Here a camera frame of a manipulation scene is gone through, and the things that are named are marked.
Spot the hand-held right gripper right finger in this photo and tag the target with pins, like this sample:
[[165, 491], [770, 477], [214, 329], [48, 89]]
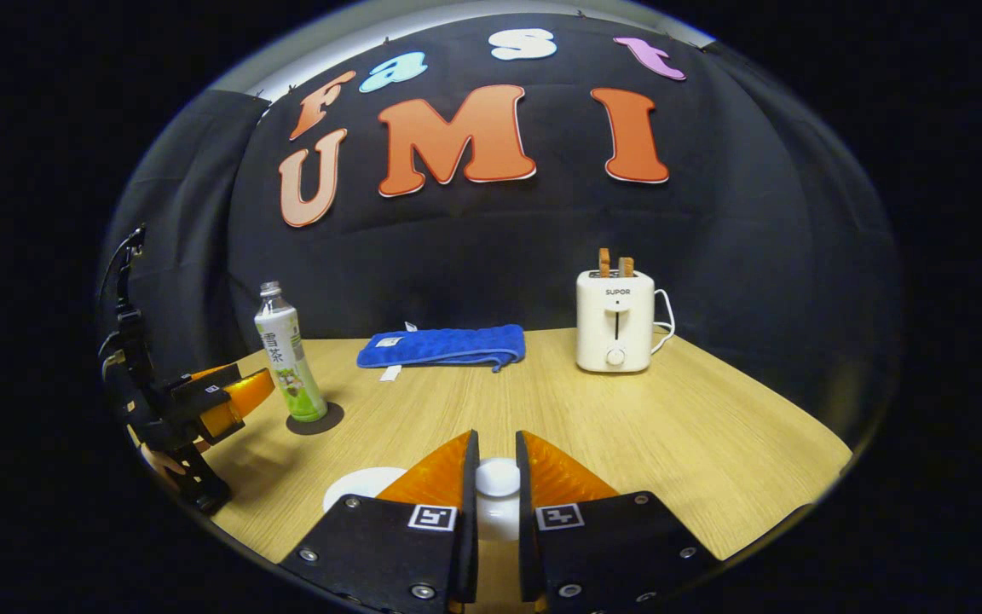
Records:
[[527, 529]]

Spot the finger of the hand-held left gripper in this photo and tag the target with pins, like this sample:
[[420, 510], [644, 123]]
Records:
[[239, 401], [205, 385]]

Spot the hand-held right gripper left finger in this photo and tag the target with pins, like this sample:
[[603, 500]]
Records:
[[469, 529]]

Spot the white teacup lid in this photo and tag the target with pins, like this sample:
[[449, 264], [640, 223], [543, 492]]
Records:
[[498, 476]]

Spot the clear water bottle green label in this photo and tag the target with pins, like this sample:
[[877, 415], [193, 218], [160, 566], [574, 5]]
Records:
[[286, 358]]

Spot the dark round coaster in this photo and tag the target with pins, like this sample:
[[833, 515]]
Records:
[[329, 422]]

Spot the white teacup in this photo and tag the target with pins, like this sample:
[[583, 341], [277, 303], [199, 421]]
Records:
[[355, 488]]

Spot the blue towel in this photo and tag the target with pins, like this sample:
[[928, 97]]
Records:
[[448, 345]]

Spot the cream toaster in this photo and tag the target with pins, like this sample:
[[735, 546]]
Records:
[[640, 333]]

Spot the brown toast slice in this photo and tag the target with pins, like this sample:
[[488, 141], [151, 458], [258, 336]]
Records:
[[603, 262], [626, 265]]

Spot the black backdrop cloth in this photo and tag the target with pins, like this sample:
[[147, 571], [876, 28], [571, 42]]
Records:
[[755, 256]]

